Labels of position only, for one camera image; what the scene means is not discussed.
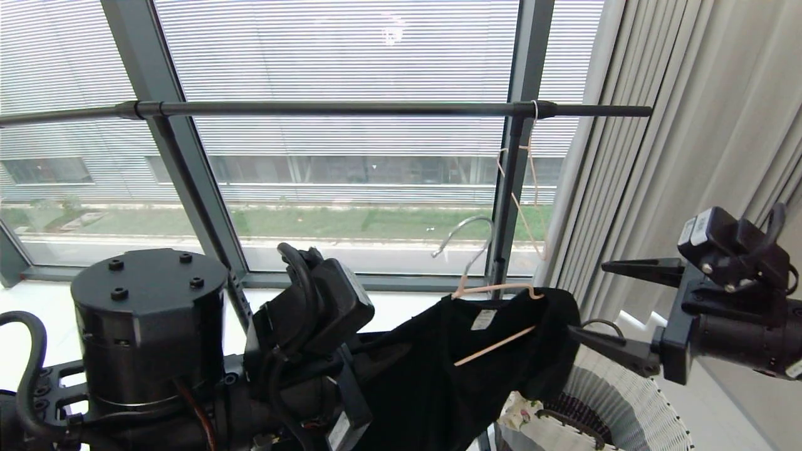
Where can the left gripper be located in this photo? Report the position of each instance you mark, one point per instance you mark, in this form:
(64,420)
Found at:
(351,401)

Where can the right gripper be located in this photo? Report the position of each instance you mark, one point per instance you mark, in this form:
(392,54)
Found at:
(745,344)

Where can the black garment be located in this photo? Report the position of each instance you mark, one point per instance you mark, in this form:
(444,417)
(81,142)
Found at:
(413,388)

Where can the pink clothes hanger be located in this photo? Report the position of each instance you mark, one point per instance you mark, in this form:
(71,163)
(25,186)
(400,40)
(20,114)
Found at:
(495,346)
(533,181)

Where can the cream printed garment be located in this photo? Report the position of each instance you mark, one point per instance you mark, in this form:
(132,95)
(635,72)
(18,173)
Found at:
(517,410)

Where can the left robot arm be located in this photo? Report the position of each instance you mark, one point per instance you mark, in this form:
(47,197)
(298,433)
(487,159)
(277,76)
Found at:
(150,326)

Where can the white laundry basket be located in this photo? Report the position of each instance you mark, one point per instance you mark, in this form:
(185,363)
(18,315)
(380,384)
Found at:
(633,401)

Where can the black clothes rack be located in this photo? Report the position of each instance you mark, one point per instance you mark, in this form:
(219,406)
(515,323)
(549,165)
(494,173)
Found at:
(376,108)

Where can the beige curtain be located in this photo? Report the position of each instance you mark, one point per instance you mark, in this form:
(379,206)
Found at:
(689,125)

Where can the window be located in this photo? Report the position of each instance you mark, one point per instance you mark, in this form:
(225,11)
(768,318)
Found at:
(351,56)

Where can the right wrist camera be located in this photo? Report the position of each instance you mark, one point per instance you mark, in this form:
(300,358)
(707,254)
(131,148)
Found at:
(733,250)

